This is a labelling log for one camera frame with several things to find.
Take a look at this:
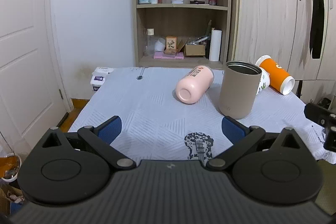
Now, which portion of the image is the paper towel roll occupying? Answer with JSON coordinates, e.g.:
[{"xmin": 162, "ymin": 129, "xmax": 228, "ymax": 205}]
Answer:
[{"xmin": 209, "ymin": 29, "xmax": 222, "ymax": 61}]

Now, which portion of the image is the beige steel tumbler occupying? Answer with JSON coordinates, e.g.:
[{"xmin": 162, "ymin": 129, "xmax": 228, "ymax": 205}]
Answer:
[{"xmin": 219, "ymin": 60, "xmax": 262, "ymax": 119}]

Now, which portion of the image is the pink flat box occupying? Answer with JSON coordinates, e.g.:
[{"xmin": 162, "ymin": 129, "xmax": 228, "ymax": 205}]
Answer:
[{"xmin": 153, "ymin": 52, "xmax": 185, "ymax": 60}]

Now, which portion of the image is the cardboard box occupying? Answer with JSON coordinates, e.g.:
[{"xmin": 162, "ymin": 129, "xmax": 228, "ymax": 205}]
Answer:
[{"xmin": 177, "ymin": 40, "xmax": 206, "ymax": 57}]

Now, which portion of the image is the clear bottle cream cap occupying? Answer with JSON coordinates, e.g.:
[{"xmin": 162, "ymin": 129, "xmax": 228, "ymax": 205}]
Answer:
[{"xmin": 145, "ymin": 28, "xmax": 155, "ymax": 56}]

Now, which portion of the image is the wooden bookshelf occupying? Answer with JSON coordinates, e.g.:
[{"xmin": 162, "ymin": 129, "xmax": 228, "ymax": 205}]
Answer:
[{"xmin": 133, "ymin": 0, "xmax": 232, "ymax": 69}]

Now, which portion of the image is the white door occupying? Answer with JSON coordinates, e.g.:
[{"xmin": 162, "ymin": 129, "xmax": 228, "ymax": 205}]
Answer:
[{"xmin": 1, "ymin": 0, "xmax": 66, "ymax": 153}]

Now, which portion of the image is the wooden wardrobe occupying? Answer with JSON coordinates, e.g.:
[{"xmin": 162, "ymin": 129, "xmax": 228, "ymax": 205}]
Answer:
[{"xmin": 228, "ymin": 0, "xmax": 335, "ymax": 103}]

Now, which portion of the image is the white cup on shelf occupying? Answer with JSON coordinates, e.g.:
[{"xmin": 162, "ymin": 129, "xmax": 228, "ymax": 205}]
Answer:
[{"xmin": 154, "ymin": 38, "xmax": 166, "ymax": 52}]

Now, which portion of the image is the black ribbon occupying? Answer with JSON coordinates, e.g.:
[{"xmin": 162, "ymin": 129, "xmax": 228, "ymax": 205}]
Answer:
[{"xmin": 309, "ymin": 0, "xmax": 325, "ymax": 59}]

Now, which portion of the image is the orange white cup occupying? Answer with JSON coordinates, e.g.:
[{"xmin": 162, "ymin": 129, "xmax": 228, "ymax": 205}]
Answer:
[{"xmin": 256, "ymin": 55, "xmax": 295, "ymax": 96}]

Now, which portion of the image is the orange illustrated box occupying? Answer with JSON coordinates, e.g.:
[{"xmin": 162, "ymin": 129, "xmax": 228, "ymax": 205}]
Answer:
[{"xmin": 165, "ymin": 36, "xmax": 177, "ymax": 54}]

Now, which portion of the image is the white floral paper cup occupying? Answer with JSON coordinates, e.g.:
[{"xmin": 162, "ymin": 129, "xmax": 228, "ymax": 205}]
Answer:
[{"xmin": 256, "ymin": 67, "xmax": 270, "ymax": 95}]

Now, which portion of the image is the white patterned tablecloth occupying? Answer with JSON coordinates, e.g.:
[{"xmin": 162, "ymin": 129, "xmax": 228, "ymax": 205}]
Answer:
[{"xmin": 70, "ymin": 68, "xmax": 335, "ymax": 163}]

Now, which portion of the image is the tissue pack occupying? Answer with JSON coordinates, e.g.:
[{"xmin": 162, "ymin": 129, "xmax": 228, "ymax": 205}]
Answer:
[{"xmin": 90, "ymin": 67, "xmax": 114, "ymax": 92}]

